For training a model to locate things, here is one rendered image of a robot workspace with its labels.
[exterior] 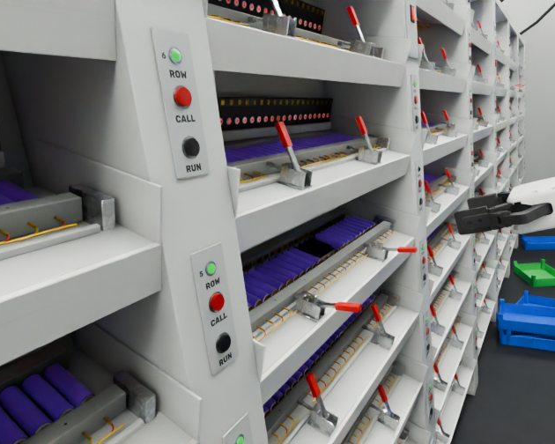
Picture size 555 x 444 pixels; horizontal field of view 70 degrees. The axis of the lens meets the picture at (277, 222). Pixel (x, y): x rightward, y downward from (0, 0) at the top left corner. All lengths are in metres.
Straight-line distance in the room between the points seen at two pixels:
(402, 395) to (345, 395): 0.34
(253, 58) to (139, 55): 0.16
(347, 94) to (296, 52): 0.46
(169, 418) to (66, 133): 0.29
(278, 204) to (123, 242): 0.20
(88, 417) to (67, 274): 0.16
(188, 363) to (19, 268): 0.16
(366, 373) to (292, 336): 0.29
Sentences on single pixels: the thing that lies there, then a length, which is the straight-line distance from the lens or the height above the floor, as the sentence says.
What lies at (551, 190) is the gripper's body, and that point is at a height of 1.05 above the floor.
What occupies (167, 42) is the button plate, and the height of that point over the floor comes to 1.23.
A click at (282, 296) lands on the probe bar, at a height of 0.92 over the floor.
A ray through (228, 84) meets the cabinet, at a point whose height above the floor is 1.25.
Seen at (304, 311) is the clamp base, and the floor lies 0.90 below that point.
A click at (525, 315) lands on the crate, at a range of 2.50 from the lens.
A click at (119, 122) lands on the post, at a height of 1.17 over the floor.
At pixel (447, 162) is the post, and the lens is 1.65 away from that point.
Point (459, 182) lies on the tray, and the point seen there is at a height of 0.90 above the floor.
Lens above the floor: 1.15
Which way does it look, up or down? 12 degrees down
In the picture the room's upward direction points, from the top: 7 degrees counter-clockwise
